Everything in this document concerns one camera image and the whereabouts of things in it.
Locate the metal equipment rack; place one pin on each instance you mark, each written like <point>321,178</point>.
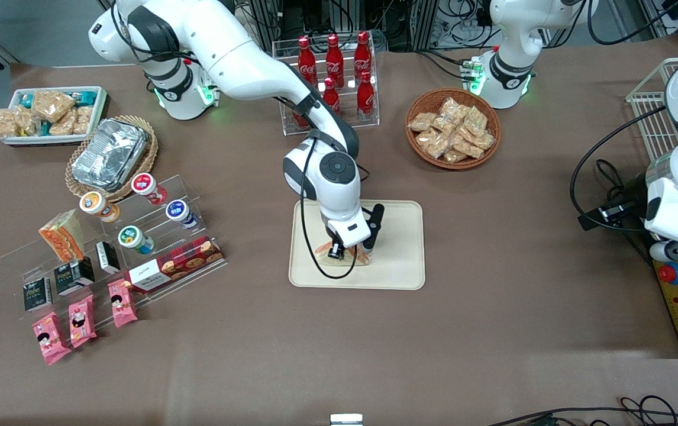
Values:
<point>410,23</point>

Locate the triangle sandwich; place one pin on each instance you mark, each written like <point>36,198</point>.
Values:
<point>321,254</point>
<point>64,242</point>

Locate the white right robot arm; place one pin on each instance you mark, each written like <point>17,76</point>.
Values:
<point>244,53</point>

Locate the clear acrylic bottle rack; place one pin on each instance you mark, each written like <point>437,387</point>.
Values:
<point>371,121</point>

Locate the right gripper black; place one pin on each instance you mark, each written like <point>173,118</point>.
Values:
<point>335,251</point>

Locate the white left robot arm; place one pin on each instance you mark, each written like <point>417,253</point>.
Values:
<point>516,35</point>

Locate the white rectangular bin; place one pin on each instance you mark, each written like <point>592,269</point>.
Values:
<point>61,141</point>

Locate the red tartan cookie box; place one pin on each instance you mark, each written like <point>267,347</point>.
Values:
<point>179,263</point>

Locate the aluminium foil container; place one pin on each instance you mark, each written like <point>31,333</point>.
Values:
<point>111,154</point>

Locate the blue lid yogurt cup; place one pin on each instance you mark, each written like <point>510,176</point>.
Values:
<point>181,213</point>

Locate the red cola bottle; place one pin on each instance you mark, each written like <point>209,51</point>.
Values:
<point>306,59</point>
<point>300,121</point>
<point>365,97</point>
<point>331,94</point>
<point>333,59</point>
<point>362,56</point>

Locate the orange lid yogurt cup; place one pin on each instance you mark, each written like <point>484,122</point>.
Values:
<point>97,206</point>

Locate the teal snack packet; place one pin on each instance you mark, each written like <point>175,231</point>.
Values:
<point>86,96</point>
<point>45,129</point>
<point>25,99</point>

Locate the clear wrapped cracker packet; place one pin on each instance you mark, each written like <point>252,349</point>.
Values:
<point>433,143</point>
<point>484,141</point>
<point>454,155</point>
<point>475,120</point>
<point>454,108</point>
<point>422,121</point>
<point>444,125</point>
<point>468,147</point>

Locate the round brown wicker basket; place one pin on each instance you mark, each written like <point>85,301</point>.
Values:
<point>453,166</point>

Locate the oval light wicker basket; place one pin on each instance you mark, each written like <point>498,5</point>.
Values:
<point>111,194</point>

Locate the clear acrylic tiered shelf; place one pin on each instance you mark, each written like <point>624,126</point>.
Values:
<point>197,195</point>

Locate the red lid yogurt cup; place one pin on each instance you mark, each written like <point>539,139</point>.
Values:
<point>148,187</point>

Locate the green lid yogurt cup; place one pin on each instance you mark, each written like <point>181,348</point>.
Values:
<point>135,239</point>

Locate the pink snack packet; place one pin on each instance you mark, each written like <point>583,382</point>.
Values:
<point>121,303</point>
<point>81,319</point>
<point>50,338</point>

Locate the small black box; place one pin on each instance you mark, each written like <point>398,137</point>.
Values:
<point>37,294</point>
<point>74,276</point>
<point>107,257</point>

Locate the large rice cracker bag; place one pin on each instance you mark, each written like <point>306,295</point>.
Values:
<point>52,105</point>

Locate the small silver device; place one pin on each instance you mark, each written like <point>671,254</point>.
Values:
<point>346,420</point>

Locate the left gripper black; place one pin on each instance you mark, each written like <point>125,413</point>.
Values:
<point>616,211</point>

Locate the cream rectangular tray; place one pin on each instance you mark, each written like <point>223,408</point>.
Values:
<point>398,260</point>

